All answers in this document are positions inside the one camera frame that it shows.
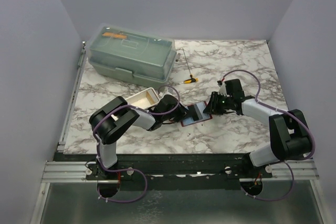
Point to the red leather card holder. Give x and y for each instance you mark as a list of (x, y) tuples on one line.
[(184, 122)]

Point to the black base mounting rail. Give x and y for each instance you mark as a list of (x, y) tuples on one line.
[(168, 171)]

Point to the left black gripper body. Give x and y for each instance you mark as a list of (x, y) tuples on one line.
[(176, 115)]

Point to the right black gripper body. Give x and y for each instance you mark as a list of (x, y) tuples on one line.
[(220, 104)]

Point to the green plastic toolbox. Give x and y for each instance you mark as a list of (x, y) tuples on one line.
[(142, 59)]

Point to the yellow black T-handle hex key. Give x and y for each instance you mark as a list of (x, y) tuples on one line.
[(191, 78)]

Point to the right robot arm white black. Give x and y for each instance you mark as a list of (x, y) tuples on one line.
[(289, 136)]

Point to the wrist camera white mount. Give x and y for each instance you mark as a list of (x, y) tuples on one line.
[(222, 88), (166, 91)]

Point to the white rectangular plastic tray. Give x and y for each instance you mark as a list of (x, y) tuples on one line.
[(138, 103)]

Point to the orange tool inside toolbox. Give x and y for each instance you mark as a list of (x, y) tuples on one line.
[(114, 35)]

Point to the credit card with magnetic stripe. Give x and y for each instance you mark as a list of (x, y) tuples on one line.
[(205, 117)]

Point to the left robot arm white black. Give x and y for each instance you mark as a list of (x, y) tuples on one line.
[(110, 122)]

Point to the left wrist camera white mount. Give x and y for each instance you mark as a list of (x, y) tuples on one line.
[(166, 91)]

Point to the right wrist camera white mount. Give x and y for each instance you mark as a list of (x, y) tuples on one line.
[(222, 88)]

